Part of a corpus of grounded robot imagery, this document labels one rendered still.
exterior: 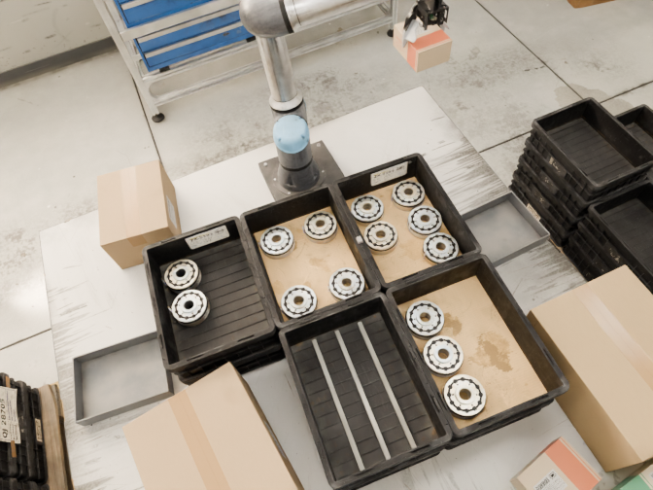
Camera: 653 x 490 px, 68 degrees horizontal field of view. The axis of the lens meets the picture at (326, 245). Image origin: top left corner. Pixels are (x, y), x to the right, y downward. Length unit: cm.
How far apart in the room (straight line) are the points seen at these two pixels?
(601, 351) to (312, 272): 78
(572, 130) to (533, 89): 95
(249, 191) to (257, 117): 134
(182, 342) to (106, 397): 31
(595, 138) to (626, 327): 114
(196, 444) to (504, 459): 79
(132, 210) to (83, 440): 71
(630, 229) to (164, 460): 187
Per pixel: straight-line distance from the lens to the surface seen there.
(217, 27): 309
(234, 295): 147
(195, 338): 145
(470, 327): 139
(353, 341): 135
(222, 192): 186
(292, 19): 136
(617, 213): 232
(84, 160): 331
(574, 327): 139
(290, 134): 160
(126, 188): 179
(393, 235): 147
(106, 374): 166
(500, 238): 170
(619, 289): 148
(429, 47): 164
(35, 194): 330
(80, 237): 197
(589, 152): 233
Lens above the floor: 210
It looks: 58 degrees down
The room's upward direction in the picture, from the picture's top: 9 degrees counter-clockwise
